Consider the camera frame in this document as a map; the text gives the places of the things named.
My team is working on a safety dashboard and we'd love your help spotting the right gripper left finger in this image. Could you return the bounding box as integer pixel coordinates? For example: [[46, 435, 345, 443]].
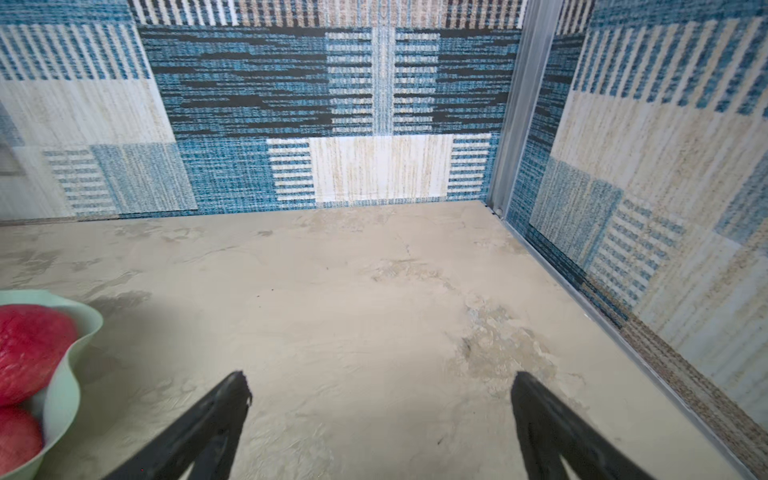
[[106, 371, 252, 479]]

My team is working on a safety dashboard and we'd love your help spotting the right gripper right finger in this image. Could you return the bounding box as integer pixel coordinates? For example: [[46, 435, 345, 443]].
[[510, 371, 651, 479]]

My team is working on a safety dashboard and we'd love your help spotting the red fake apple front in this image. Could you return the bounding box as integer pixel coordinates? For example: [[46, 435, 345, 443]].
[[1, 407, 44, 475]]

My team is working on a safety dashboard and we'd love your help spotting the light green wavy fruit bowl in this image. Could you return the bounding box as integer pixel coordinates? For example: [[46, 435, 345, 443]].
[[1, 290, 104, 479]]

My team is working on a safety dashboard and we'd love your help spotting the red fake apple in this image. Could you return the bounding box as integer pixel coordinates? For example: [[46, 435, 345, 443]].
[[1, 407, 44, 475], [1, 304, 78, 406]]

